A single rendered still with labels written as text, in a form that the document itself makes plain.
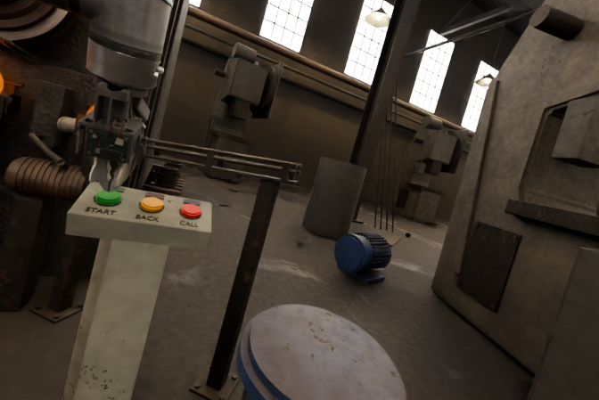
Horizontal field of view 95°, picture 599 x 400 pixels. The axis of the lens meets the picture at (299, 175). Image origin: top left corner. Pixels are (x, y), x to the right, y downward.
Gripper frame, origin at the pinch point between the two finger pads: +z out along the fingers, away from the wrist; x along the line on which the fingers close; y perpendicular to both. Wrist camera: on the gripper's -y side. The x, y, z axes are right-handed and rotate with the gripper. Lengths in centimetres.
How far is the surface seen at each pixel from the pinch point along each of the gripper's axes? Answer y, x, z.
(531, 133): -71, 206, -48
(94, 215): 5.1, -0.6, 3.7
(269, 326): 17.6, 34.1, 15.4
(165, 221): 4.1, 10.6, 3.7
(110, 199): 1.3, 0.5, 2.6
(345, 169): -198, 177, 55
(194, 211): 0.9, 15.6, 2.6
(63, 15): -81, -39, -14
